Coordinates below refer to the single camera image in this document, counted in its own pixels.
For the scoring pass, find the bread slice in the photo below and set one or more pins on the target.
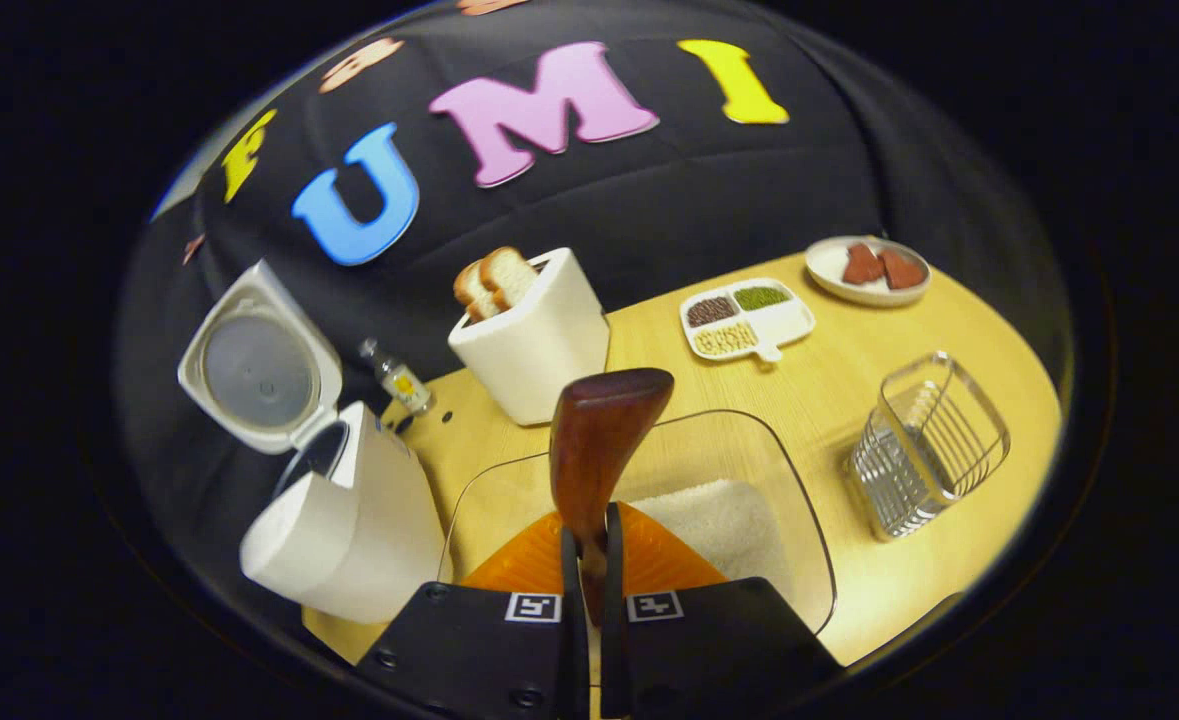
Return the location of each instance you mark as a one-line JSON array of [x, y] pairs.
[[507, 275], [471, 290]]

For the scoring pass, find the red meat piece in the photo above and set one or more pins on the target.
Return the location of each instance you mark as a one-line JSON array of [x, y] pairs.
[[902, 270], [861, 265]]

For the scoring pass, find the black backdrop cloth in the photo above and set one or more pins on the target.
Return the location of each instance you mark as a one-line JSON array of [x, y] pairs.
[[649, 190]]

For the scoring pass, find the brown wooden spoon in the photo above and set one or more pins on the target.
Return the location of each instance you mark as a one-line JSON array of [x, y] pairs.
[[599, 440]]

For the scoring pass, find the round white plate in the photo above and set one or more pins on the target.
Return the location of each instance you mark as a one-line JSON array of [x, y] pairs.
[[849, 290]]

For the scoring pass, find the clear glass container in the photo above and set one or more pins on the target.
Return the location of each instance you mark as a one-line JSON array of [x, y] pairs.
[[709, 450]]

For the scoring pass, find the white rice pile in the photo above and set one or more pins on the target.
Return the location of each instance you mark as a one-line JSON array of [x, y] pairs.
[[729, 530]]

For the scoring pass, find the white divided bean dish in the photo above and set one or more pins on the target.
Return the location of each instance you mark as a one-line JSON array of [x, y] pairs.
[[779, 320]]

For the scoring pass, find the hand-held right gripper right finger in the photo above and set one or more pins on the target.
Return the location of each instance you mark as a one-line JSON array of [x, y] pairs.
[[613, 560]]

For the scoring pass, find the white rice cooker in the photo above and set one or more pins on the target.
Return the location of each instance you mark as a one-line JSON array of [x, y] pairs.
[[349, 540]]

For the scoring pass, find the white toaster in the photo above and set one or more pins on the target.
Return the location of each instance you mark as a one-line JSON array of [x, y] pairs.
[[539, 350]]

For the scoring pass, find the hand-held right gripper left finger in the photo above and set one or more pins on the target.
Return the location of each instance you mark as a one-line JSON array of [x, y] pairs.
[[571, 580]]

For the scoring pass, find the pink cloth clip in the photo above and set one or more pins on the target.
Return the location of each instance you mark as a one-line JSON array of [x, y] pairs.
[[193, 248]]

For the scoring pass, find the small glass bottle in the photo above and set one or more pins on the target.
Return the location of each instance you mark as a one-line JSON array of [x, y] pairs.
[[401, 382]]

